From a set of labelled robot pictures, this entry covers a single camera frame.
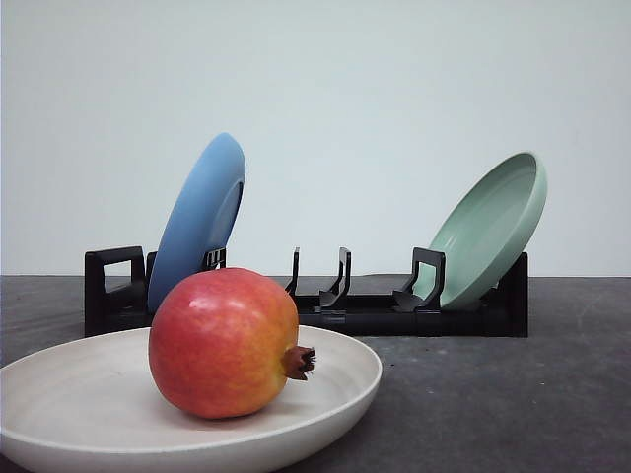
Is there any red pomegranate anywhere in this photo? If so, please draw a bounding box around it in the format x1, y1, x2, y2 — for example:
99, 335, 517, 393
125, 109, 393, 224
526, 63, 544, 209
149, 268, 316, 420

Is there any white plate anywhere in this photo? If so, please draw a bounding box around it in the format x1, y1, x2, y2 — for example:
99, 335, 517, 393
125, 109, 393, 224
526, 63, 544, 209
0, 325, 384, 473

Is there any blue plate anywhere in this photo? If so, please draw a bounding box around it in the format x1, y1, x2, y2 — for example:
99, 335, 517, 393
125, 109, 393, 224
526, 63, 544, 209
148, 132, 246, 314

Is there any green plate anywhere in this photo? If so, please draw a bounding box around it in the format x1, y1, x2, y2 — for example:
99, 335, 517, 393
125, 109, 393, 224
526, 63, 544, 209
415, 152, 548, 309

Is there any black dish rack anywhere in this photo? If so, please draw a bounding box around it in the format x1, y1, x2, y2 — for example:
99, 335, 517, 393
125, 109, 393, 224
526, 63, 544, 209
84, 245, 529, 338

